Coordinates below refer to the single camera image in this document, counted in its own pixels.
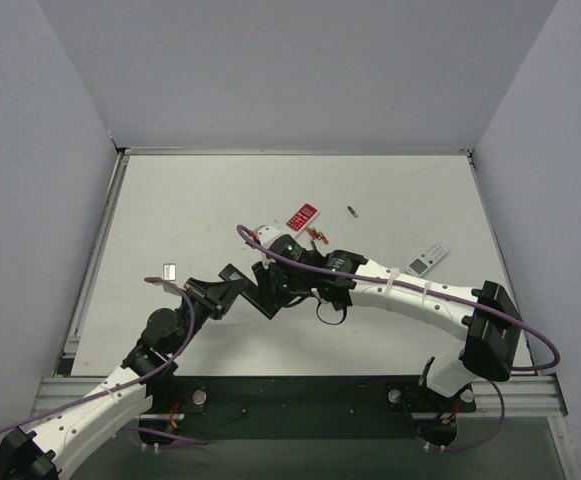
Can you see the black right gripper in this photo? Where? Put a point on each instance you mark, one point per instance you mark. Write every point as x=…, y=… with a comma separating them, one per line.
x=274, y=279

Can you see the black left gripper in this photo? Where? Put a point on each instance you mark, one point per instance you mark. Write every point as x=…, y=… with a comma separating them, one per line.
x=205, y=298

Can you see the black remote control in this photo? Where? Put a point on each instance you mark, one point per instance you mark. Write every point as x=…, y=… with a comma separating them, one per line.
x=247, y=287

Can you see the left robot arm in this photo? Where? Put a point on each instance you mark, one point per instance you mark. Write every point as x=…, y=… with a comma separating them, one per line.
x=64, y=437

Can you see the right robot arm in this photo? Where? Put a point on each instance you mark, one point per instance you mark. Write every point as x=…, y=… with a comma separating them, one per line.
x=483, y=321

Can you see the red and white remote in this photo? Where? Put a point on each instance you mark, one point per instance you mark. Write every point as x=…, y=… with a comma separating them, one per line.
x=302, y=218

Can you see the white remote control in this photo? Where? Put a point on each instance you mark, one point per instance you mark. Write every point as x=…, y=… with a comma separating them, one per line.
x=426, y=260

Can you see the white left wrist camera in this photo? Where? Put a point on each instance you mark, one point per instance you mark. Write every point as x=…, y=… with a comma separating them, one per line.
x=169, y=272

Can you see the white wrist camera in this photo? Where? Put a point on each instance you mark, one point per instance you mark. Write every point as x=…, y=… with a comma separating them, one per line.
x=169, y=272
x=267, y=235

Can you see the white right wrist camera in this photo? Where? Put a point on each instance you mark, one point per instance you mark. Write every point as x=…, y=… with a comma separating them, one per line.
x=267, y=235

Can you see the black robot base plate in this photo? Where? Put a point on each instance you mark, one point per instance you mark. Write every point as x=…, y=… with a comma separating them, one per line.
x=215, y=408

